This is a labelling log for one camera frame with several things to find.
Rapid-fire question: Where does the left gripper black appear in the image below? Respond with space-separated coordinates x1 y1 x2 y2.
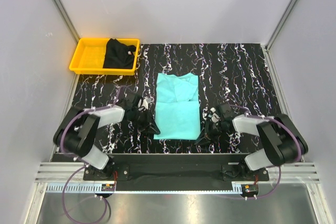
131 108 161 135

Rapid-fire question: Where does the small circuit board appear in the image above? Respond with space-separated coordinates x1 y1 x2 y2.
242 184 259 197
101 184 116 191

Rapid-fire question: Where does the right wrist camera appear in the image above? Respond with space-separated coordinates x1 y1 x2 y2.
208 107 221 124

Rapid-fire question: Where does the right small circuit board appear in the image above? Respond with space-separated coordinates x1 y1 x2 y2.
242 184 259 197

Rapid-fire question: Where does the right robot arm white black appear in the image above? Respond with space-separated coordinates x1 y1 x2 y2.
195 103 309 180

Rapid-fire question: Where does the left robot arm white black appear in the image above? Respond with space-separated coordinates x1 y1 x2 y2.
53 94 161 180

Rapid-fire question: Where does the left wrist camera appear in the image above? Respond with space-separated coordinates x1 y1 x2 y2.
138 98 153 111

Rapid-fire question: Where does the black marble pattern mat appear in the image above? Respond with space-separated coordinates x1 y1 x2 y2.
70 44 281 154

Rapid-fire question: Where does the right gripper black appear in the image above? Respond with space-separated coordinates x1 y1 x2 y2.
194 118 226 146

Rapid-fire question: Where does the yellow plastic bin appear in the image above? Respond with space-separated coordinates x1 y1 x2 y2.
69 38 140 76

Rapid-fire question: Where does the aluminium frame rail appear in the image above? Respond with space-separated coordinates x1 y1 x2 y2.
35 162 320 184

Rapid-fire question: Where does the teal t shirt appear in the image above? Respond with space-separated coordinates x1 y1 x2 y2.
154 73 201 141

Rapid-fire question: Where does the left small circuit board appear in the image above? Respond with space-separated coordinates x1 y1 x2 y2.
101 184 116 191

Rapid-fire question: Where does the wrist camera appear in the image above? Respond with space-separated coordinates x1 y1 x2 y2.
208 107 221 124
138 98 153 111

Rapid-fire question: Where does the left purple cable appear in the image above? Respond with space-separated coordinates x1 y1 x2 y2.
59 84 132 223

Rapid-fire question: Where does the black t shirt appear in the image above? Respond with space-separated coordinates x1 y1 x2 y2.
103 39 136 69

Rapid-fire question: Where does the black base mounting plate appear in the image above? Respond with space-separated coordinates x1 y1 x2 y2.
83 154 269 193

